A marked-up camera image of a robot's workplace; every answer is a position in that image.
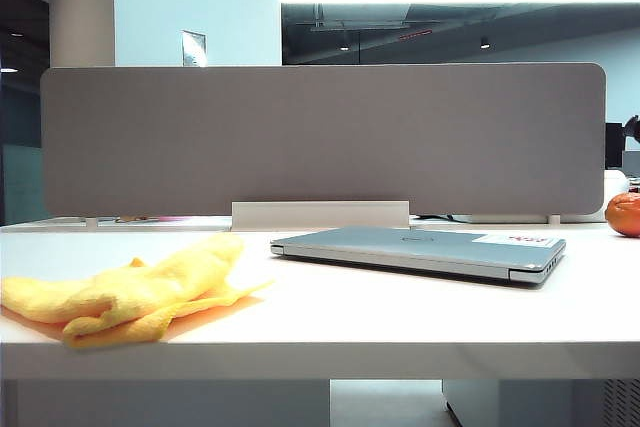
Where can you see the yellow cloth rag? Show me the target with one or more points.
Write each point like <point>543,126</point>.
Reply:
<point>150,282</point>

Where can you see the silver closed laptop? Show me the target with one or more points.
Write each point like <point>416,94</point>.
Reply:
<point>400,247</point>

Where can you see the white red laptop sticker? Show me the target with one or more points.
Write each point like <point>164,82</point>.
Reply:
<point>505,240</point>

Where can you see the grey fabric desk divider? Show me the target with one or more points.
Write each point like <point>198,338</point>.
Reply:
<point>300,147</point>

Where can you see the black ceiling spotlight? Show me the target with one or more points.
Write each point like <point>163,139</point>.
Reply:
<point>344,46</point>
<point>484,42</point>

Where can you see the pink and orange papers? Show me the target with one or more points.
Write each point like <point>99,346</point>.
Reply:
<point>150,219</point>

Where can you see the red hanging sign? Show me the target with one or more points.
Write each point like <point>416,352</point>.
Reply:
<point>415,35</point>

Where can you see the grey desk support panel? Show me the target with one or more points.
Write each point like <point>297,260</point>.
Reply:
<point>175,404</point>

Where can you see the black computer monitor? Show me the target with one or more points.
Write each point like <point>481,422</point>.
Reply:
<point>614,144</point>

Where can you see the beige round pillar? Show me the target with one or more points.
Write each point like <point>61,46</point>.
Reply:
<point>82,7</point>

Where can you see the orange tangerine fruit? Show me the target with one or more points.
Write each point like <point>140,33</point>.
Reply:
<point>625,214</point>

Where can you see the white vented under-desk cabinet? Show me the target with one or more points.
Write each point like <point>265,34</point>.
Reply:
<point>550,404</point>

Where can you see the black desk lamp head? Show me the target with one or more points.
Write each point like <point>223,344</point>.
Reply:
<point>633,129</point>

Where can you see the small wall poster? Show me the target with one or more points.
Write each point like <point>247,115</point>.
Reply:
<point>194,48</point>

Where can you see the white divider bracket foot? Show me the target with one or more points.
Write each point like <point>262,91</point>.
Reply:
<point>554,219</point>
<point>90,221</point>

